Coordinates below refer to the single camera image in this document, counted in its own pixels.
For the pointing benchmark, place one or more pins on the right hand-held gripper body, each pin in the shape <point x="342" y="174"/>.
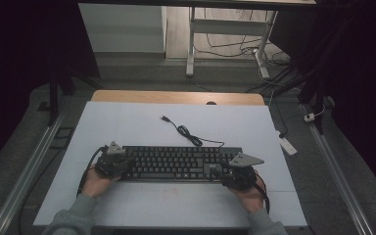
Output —
<point x="244" y="160"/>

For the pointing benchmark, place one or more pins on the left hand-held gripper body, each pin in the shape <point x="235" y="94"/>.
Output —
<point x="114" y="163"/>

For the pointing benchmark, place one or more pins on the black computer keyboard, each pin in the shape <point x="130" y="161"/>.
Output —
<point x="176" y="163"/>

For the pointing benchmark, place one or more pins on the person's left hand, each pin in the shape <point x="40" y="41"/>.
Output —
<point x="96" y="184"/>

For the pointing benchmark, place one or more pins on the person's right hand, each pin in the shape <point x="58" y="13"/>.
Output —
<point x="249" y="197"/>

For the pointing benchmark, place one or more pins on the white board sheet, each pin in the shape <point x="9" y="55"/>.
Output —
<point x="127" y="124"/>

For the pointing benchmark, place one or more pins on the white power strip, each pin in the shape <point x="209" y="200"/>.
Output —
<point x="287" y="145"/>

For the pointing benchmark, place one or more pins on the small white adapter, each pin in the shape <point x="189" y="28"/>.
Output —
<point x="309" y="117"/>

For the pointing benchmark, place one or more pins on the wooden table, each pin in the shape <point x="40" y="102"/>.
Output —
<point x="176" y="97"/>

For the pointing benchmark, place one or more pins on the black metal stand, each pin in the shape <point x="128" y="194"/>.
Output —
<point x="53" y="98"/>

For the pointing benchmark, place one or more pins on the white cabinet panel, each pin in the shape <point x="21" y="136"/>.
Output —
<point x="124" y="27"/>

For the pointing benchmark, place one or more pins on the dark curtain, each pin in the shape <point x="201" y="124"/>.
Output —
<point x="13" y="65"/>
<point x="359" y="81"/>

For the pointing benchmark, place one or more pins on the aluminium rail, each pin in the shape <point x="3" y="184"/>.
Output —
<point x="336" y="176"/>
<point x="26" y="176"/>

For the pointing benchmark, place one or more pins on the white metal desk frame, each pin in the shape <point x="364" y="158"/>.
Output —
<point x="228" y="26"/>

